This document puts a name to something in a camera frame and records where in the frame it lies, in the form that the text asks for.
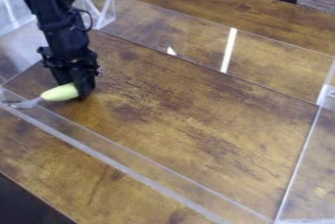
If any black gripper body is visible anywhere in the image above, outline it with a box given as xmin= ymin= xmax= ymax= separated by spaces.
xmin=36 ymin=47 xmax=102 ymax=76

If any clear acrylic enclosure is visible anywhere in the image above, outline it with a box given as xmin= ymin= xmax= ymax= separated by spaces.
xmin=0 ymin=0 xmax=335 ymax=224

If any green handled metal spoon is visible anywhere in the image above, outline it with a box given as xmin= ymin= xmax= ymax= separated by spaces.
xmin=4 ymin=83 xmax=80 ymax=110

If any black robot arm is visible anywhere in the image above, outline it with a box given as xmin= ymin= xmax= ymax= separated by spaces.
xmin=24 ymin=0 xmax=100 ymax=98

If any black cable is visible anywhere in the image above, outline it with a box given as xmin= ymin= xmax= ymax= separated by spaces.
xmin=71 ymin=7 xmax=94 ymax=33

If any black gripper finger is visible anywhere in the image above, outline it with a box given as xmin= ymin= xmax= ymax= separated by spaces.
xmin=51 ymin=68 xmax=72 ymax=85
xmin=71 ymin=67 xmax=95 ymax=99

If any clear acrylic corner bracket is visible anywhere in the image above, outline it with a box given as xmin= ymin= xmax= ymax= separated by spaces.
xmin=76 ymin=0 xmax=117 ymax=29

